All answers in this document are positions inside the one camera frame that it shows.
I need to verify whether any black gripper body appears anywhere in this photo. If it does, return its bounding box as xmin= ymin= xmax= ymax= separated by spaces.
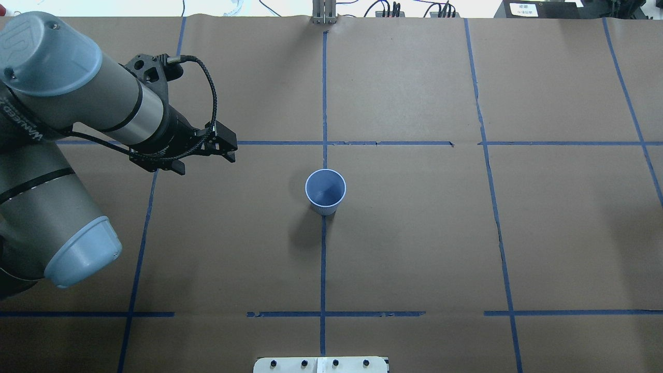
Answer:
xmin=128 ymin=106 xmax=218 ymax=171

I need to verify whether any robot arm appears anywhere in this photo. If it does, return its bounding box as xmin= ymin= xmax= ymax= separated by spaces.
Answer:
xmin=2 ymin=11 xmax=238 ymax=300

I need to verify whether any blue ribbed plastic cup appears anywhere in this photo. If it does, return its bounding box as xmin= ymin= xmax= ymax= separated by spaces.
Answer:
xmin=305 ymin=168 xmax=347 ymax=217

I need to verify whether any white mounting pillar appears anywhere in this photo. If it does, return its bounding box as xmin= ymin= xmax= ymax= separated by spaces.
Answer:
xmin=253 ymin=356 xmax=390 ymax=372

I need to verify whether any black power box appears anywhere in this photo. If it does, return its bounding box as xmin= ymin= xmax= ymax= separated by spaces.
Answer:
xmin=493 ymin=1 xmax=581 ymax=19

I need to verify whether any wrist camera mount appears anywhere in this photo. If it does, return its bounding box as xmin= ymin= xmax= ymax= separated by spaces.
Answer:
xmin=123 ymin=53 xmax=184 ymax=97

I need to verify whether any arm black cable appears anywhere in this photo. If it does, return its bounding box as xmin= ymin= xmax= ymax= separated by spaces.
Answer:
xmin=166 ymin=55 xmax=218 ymax=130

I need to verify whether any aluminium frame post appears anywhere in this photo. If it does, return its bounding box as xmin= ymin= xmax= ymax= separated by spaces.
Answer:
xmin=311 ymin=0 xmax=338 ymax=24

